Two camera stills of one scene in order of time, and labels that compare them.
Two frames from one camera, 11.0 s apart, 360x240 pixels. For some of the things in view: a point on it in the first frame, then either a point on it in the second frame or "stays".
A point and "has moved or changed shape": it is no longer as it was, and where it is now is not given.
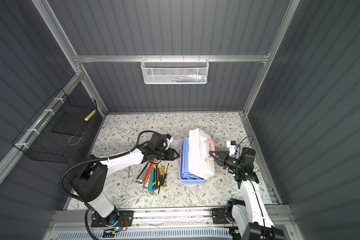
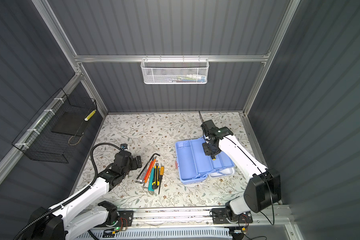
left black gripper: (171, 154) → (134, 165)
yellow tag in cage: (90, 115) stays
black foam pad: (71, 122) stays
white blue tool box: (196, 164) has moved or changed shape
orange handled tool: (149, 169) stays
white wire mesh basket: (174, 71) stays
